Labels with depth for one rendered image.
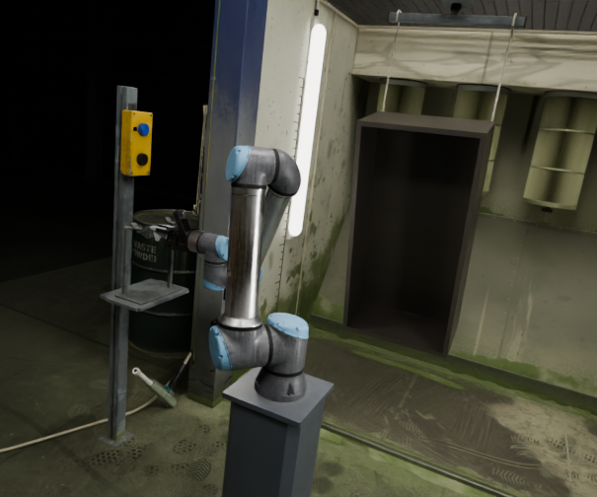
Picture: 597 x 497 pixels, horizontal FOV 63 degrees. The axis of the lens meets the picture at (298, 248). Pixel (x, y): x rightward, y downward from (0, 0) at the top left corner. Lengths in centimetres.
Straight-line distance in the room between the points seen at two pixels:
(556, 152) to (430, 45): 106
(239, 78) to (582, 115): 213
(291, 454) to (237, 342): 44
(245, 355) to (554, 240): 277
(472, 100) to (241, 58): 172
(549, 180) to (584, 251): 66
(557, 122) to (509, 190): 64
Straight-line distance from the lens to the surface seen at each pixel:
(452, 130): 233
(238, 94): 241
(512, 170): 390
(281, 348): 167
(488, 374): 361
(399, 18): 280
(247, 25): 244
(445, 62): 356
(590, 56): 352
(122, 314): 233
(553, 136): 352
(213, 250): 189
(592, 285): 382
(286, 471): 183
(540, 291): 375
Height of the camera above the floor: 157
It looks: 14 degrees down
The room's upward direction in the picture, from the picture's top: 7 degrees clockwise
